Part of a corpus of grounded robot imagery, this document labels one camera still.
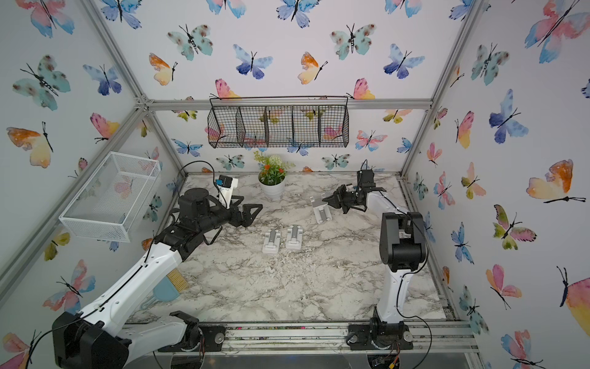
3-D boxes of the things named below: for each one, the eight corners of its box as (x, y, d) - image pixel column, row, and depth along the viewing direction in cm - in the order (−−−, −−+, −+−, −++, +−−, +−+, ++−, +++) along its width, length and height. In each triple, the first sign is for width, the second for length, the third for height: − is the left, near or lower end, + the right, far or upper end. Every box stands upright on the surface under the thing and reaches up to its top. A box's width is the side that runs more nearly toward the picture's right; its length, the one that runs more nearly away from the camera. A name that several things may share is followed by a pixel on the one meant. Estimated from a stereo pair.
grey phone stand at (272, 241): (263, 253, 95) (262, 250, 93) (265, 231, 101) (264, 228, 99) (279, 253, 95) (279, 250, 93) (281, 231, 101) (280, 228, 99)
